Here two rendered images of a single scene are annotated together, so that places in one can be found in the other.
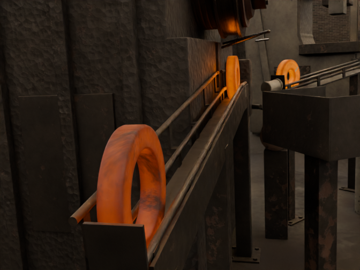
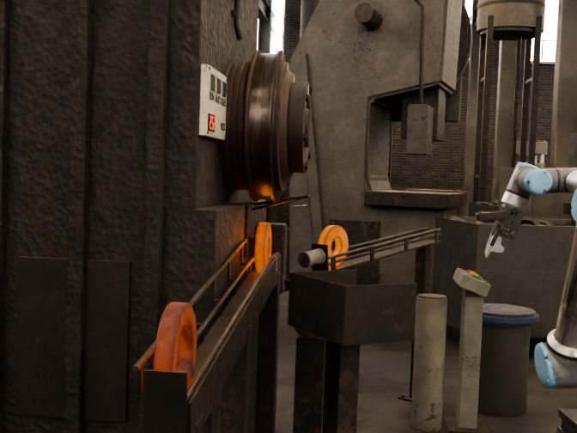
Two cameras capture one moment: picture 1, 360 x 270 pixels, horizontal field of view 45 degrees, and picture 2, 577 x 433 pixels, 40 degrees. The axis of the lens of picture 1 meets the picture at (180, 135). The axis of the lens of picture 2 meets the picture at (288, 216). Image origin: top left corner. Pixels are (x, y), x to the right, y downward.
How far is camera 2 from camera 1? 0.85 m
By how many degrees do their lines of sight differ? 11
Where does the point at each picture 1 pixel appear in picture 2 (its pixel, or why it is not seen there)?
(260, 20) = (313, 149)
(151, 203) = (184, 366)
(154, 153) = (191, 325)
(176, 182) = (199, 356)
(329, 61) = (406, 219)
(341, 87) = not seen: hidden behind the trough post
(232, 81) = (261, 253)
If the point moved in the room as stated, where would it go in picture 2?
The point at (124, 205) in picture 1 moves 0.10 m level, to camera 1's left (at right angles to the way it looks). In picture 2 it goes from (173, 358) to (112, 358)
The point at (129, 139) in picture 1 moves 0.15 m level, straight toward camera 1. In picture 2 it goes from (179, 313) to (191, 330)
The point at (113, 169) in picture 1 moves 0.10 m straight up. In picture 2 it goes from (167, 332) to (169, 274)
